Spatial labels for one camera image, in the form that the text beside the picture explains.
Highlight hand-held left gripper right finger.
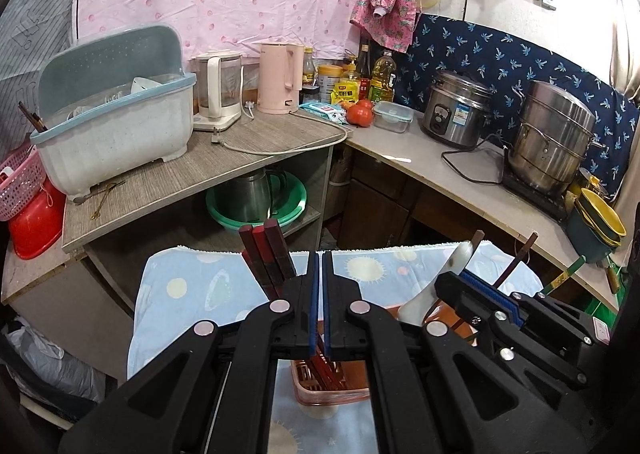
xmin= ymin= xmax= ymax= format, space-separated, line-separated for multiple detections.
xmin=322 ymin=251 xmax=566 ymax=454

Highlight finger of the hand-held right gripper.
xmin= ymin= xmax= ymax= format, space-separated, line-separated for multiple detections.
xmin=434 ymin=271 xmax=591 ymax=391
xmin=461 ymin=270 xmax=532 ymax=331

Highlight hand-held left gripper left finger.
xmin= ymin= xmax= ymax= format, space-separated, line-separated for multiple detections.
xmin=57 ymin=251 xmax=322 ymax=454

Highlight white ceramic spoon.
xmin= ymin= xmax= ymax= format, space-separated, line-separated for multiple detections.
xmin=398 ymin=240 xmax=475 ymax=327

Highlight red chopstick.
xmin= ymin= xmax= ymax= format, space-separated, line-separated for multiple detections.
xmin=264 ymin=219 xmax=297 ymax=282
xmin=238 ymin=225 xmax=273 ymax=300
xmin=251 ymin=223 xmax=286 ymax=287

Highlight pink perforated utensil holder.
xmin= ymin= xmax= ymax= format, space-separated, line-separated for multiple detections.
xmin=291 ymin=299 xmax=481 ymax=407

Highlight stacked yellow green bowls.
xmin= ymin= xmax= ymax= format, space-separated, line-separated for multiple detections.
xmin=566 ymin=194 xmax=626 ymax=262

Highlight green plastic basin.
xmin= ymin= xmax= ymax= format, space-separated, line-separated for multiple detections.
xmin=206 ymin=174 xmax=308 ymax=236

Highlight black induction cooker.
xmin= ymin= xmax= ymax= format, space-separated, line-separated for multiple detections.
xmin=501 ymin=147 xmax=576 ymax=221

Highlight blue dotted tablecloth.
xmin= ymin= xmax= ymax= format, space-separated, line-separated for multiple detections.
xmin=127 ymin=243 xmax=546 ymax=454

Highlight steel kettle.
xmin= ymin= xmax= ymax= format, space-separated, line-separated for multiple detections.
xmin=215 ymin=168 xmax=288 ymax=227

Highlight yellow bowl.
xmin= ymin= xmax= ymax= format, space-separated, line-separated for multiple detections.
xmin=577 ymin=187 xmax=627 ymax=237

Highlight steel steamer pot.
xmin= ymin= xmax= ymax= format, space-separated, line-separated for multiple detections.
xmin=507 ymin=79 xmax=608 ymax=195

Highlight corner counter cabinet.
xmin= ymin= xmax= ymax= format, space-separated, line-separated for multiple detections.
xmin=345 ymin=107 xmax=621 ymax=315

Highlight steel rice cooker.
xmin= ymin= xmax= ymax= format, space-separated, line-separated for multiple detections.
xmin=420 ymin=69 xmax=508 ymax=151

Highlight wet wipes pack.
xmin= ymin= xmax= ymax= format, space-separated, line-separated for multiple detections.
xmin=299 ymin=102 xmax=351 ymax=126

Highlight grey wooden shelf cabinet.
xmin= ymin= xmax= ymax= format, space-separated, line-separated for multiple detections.
xmin=60 ymin=107 xmax=348 ymax=385

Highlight clear food container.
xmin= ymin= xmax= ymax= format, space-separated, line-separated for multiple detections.
xmin=372 ymin=101 xmax=414 ymax=132

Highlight yellow seasoning packet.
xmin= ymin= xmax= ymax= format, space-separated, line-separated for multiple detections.
xmin=332 ymin=74 xmax=360 ymax=104

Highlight yellow tin can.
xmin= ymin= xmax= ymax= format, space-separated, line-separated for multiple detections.
xmin=317 ymin=63 xmax=346 ymax=105

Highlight glass electric kettle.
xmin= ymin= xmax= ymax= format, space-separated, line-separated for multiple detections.
xmin=192 ymin=50 xmax=245 ymax=131

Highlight pink electric kettle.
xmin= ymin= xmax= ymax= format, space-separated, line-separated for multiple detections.
xmin=257 ymin=42 xmax=306 ymax=114

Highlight cooking oil bottle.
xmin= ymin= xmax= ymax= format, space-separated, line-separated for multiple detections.
xmin=369 ymin=50 xmax=398 ymax=104

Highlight small gold fork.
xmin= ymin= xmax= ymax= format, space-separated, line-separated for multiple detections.
xmin=90 ymin=180 xmax=127 ymax=221

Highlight navy printed cloth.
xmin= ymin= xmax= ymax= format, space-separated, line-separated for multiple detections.
xmin=395 ymin=13 xmax=640 ymax=195

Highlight dark sauce bottle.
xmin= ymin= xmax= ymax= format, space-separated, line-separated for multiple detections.
xmin=357 ymin=42 xmax=373 ymax=85

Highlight low wooden stand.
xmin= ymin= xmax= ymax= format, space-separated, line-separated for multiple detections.
xmin=0 ymin=234 xmax=136 ymax=385

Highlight blue white dish drainer box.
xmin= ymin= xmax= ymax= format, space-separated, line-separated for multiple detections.
xmin=30 ymin=24 xmax=197 ymax=202

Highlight grey plastic bag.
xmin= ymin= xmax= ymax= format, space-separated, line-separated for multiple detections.
xmin=0 ymin=319 xmax=116 ymax=415

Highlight red plastic basin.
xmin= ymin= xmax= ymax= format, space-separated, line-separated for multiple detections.
xmin=8 ymin=179 xmax=67 ymax=261

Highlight pink plastic basket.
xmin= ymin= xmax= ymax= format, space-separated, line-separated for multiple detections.
xmin=0 ymin=141 xmax=47 ymax=222

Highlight grey striped cloth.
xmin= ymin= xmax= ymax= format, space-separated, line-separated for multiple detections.
xmin=0 ymin=0 xmax=86 ymax=160

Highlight black power cord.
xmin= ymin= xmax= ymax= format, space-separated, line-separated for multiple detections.
xmin=441 ymin=133 xmax=507 ymax=185

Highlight white power cord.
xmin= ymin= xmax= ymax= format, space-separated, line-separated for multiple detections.
xmin=211 ymin=103 xmax=349 ymax=156

